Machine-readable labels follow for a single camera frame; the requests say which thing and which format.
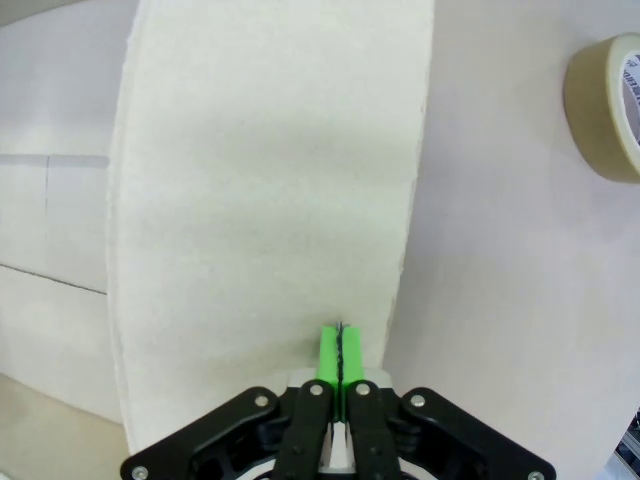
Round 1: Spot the brown cardboard box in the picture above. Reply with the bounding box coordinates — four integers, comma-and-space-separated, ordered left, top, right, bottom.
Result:
0, 0, 437, 454

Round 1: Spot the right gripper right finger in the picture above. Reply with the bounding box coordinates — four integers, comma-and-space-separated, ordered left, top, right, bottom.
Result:
339, 325, 556, 480

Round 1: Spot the brown packing tape roll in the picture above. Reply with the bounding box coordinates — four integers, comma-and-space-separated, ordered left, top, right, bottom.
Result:
564, 33, 640, 184

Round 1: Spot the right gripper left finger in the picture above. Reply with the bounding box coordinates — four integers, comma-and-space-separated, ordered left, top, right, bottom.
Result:
118, 324, 343, 480

